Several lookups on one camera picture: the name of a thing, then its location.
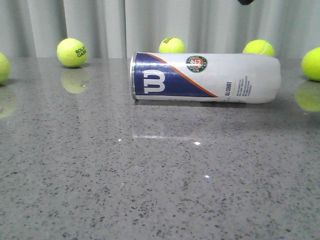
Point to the Roland Garros tennis ball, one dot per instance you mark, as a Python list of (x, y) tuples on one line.
[(71, 53)]

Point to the white blue tennis ball can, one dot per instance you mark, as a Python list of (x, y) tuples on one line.
[(205, 77)]

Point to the grey pleated curtain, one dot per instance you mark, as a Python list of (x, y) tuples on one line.
[(119, 28)]

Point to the centre tennis ball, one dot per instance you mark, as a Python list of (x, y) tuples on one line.
[(172, 45)]

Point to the far left tennis ball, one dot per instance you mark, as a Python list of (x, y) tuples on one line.
[(5, 68)]

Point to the far right tennis ball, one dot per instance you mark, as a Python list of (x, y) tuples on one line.
[(311, 64)]

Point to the right Wilson tennis ball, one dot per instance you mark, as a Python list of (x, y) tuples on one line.
[(259, 46)]

